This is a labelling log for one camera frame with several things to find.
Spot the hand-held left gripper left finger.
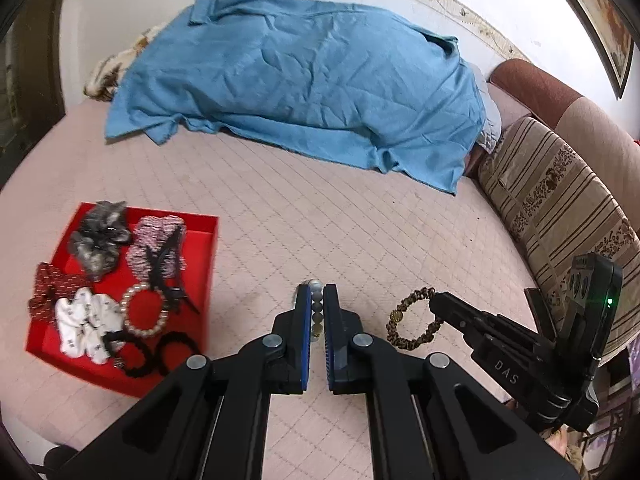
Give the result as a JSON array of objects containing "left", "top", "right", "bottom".
[{"left": 56, "top": 284, "right": 311, "bottom": 480}]

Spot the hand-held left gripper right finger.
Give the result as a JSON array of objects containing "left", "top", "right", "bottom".
[{"left": 324, "top": 284, "right": 577, "bottom": 480}]

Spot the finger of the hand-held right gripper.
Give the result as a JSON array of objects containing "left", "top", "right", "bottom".
[{"left": 429, "top": 292, "right": 497, "bottom": 349}]

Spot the grey bead bracelet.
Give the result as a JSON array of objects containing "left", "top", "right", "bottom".
[{"left": 308, "top": 280, "right": 326, "bottom": 344}]

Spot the leopard-print scrunchie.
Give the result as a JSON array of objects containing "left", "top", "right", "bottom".
[{"left": 387, "top": 287, "right": 446, "bottom": 352}]

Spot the red box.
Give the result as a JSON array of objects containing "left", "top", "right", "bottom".
[{"left": 26, "top": 202, "right": 220, "bottom": 400}]

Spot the white cherry-print scrunchie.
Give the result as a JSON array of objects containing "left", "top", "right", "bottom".
[{"left": 54, "top": 287, "right": 124, "bottom": 365}]

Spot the red dotted bow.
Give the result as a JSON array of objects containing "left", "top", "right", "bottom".
[{"left": 27, "top": 262, "right": 89, "bottom": 324}]

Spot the black scrunchie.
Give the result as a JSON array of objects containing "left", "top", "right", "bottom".
[
  {"left": 145, "top": 330, "right": 202, "bottom": 377},
  {"left": 102, "top": 331, "right": 152, "bottom": 380}
]

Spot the pink quilted bed sheet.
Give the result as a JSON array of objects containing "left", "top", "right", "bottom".
[{"left": 0, "top": 99, "right": 553, "bottom": 480}]

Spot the black hair claw clip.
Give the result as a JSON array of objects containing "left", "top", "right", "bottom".
[{"left": 142, "top": 225, "right": 202, "bottom": 316}]

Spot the striped floral pillow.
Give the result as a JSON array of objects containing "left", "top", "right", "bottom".
[{"left": 476, "top": 116, "right": 640, "bottom": 362}]

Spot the pink white knit scrunchie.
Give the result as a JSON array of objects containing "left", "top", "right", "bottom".
[{"left": 125, "top": 213, "right": 189, "bottom": 281}]

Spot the grey white quilt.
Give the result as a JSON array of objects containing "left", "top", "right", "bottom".
[{"left": 464, "top": 60, "right": 502, "bottom": 157}]

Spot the grey fluffy scrunchie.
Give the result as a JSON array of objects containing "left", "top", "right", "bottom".
[{"left": 67, "top": 200, "right": 134, "bottom": 281}]

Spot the brown pillow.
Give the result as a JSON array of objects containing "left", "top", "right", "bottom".
[{"left": 486, "top": 58, "right": 640, "bottom": 176}]

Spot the blue blanket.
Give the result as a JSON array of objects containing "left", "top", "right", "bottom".
[{"left": 104, "top": 0, "right": 488, "bottom": 197}]

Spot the beige floral blanket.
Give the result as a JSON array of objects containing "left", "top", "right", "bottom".
[{"left": 82, "top": 25, "right": 167, "bottom": 103}]

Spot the wooden glass-panel door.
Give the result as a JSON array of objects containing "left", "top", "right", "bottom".
[{"left": 0, "top": 0, "right": 69, "bottom": 192}]

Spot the pearl bracelet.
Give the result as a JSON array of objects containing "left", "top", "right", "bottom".
[{"left": 118, "top": 282, "right": 169, "bottom": 339}]

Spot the framed wall picture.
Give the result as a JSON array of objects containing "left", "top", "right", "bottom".
[{"left": 536, "top": 0, "right": 636, "bottom": 100}]

